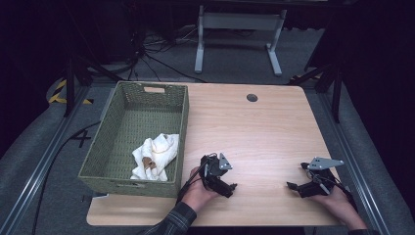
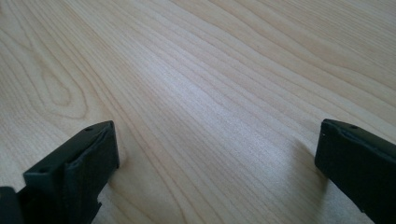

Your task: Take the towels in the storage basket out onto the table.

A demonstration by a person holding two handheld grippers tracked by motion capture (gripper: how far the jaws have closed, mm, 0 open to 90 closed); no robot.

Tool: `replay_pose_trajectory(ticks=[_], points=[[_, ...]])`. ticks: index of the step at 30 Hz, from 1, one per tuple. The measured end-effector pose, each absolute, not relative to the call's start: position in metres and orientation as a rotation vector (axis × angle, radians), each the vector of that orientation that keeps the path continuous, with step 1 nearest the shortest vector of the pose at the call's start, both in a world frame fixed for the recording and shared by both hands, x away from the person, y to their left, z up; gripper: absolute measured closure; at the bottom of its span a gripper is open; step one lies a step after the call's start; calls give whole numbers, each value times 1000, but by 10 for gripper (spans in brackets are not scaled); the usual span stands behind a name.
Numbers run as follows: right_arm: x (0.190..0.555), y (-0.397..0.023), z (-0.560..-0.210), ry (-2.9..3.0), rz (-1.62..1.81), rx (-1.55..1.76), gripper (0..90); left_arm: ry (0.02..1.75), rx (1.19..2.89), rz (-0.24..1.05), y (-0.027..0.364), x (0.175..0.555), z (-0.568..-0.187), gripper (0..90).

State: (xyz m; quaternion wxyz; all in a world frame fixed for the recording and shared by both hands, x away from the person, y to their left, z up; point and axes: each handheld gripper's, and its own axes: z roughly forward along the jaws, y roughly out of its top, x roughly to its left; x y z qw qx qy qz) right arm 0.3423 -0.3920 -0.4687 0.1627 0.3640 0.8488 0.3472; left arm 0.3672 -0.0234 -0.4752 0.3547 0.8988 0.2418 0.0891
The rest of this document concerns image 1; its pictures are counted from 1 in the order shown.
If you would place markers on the green woven basket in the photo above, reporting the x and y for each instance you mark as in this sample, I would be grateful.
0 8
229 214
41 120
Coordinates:
137 130

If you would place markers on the grey metal table frame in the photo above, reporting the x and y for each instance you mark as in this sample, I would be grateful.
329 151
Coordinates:
239 21

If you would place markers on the dark round table grommet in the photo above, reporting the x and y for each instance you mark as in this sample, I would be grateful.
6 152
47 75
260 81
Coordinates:
252 97

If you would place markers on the yellow black floor tape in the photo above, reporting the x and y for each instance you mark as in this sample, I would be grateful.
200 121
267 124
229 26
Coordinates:
55 96

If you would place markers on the white towel with brown print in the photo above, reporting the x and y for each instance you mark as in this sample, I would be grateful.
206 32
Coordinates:
156 153

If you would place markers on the person's left hand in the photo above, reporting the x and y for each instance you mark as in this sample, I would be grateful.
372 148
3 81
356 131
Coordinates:
197 194

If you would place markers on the black tripod stand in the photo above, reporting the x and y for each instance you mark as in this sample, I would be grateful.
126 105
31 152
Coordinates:
70 84
336 91

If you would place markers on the aluminium floor rail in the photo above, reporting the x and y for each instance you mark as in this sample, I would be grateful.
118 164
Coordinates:
36 176
355 163

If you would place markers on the person's right hand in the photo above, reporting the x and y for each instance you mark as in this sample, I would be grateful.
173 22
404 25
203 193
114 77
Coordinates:
342 205

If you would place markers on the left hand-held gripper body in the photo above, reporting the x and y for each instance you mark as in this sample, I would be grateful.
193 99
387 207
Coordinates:
213 169

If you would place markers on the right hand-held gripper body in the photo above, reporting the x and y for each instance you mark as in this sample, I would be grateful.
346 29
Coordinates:
321 181

